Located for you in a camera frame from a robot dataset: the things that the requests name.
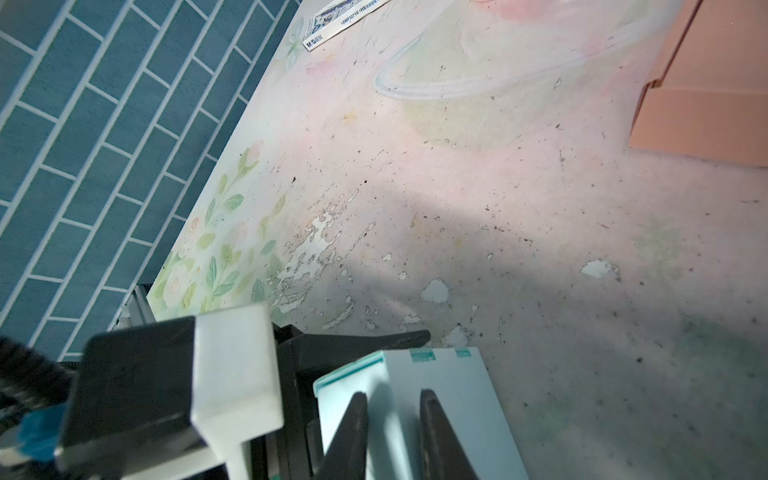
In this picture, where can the orange paper box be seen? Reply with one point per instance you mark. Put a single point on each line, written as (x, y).
(706, 95)

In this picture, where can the light blue paper box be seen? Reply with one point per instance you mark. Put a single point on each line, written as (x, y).
(393, 382)

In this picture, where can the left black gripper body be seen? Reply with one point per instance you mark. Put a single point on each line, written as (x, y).
(298, 452)

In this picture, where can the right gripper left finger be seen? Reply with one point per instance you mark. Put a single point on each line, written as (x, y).
(346, 457)

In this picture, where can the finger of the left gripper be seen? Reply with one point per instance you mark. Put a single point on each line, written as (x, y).
(327, 352)

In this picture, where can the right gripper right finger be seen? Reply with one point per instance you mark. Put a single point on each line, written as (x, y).
(443, 457)

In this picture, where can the white pen box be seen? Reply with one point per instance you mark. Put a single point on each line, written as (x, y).
(336, 17)

